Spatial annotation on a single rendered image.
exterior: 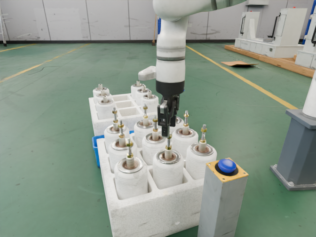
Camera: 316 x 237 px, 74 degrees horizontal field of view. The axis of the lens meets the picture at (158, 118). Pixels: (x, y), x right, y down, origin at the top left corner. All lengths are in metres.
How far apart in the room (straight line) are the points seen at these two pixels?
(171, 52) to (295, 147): 0.67
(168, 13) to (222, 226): 0.51
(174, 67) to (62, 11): 6.90
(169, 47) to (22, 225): 0.75
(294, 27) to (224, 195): 3.72
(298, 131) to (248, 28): 4.42
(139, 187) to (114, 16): 6.58
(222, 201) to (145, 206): 0.22
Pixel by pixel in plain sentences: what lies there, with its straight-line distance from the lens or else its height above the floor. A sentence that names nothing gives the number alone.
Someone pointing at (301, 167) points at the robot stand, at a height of 0.11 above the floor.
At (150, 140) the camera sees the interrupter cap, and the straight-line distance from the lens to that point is 0.73.
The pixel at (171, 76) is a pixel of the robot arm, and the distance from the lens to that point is 0.51.
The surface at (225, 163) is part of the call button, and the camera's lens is 0.52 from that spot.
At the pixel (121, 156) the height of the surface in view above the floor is 0.24.
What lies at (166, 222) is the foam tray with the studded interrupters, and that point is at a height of 0.07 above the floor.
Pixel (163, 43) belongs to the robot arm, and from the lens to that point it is 0.50.
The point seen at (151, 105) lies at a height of 0.22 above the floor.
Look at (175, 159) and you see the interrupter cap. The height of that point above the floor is 0.25.
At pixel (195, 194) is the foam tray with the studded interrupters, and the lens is 0.69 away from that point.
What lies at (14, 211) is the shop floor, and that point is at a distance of 0.98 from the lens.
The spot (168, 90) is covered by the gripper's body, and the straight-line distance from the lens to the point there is 0.52.
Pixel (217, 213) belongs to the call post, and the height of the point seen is 0.22.
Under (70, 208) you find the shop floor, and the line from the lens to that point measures 0.90.
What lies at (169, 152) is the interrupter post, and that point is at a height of 0.27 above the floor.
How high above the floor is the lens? 0.63
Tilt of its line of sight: 25 degrees down
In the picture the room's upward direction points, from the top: straight up
